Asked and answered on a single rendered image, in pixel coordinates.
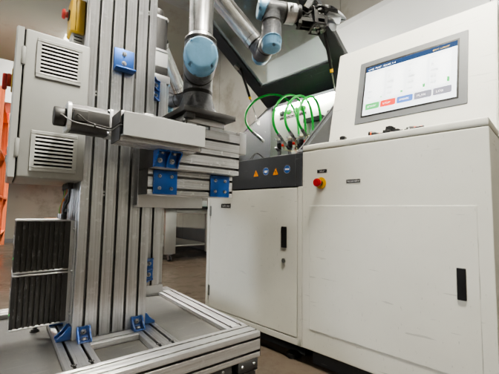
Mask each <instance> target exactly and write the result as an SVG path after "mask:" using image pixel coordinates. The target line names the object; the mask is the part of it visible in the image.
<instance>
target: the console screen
mask: <svg viewBox="0 0 499 374"><path fill-rule="evenodd" d="M468 62H469V30H464V31H462V32H459V33H456V34H453V35H450V36H447V37H444V38H441V39H437V40H434V41H432V42H428V43H425V44H423V45H419V46H416V47H413V48H410V49H407V50H404V51H401V52H398V53H394V54H391V55H389V56H385V57H382V58H380V59H376V60H373V61H371V62H367V63H365V64H362V65H361V69H360V76H359V88H358V95H357V102H356V115H355V122H354V125H358V124H362V123H366V122H373V121H378V120H382V119H390V118H394V117H400V116H405V115H409V114H416V113H421V112H425V111H432V110H437V109H441V108H447V107H452V106H456V105H463V104H467V103H468Z"/></svg>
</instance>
